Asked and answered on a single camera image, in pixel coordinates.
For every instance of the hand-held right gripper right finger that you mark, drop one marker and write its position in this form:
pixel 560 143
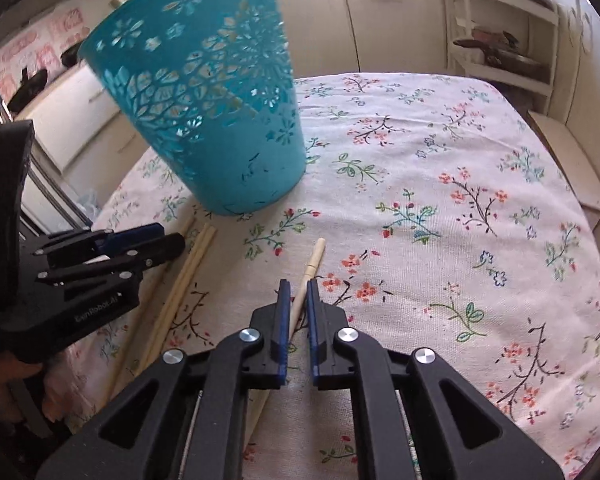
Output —
pixel 312 335

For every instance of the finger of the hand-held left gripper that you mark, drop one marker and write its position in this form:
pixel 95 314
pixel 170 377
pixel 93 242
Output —
pixel 150 255
pixel 130 237

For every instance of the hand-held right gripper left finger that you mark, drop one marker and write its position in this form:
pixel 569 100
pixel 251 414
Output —
pixel 282 335

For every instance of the bundle of wooden chopsticks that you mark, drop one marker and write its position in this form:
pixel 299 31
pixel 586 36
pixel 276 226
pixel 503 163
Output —
pixel 190 265

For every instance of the single wooden chopstick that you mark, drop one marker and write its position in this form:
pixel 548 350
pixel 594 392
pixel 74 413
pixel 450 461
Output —
pixel 316 257

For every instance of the teal perforated plastic basket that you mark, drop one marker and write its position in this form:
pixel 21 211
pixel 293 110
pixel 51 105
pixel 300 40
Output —
pixel 220 150

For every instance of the person's left hand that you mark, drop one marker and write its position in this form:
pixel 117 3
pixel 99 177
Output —
pixel 5 380

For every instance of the small table, floral cloth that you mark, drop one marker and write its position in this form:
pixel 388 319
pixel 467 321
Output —
pixel 430 260

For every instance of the white kitchen base cabinets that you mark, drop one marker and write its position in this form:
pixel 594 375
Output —
pixel 320 25

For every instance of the white rolling storage cart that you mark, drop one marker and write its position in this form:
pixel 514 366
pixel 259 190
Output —
pixel 500 74

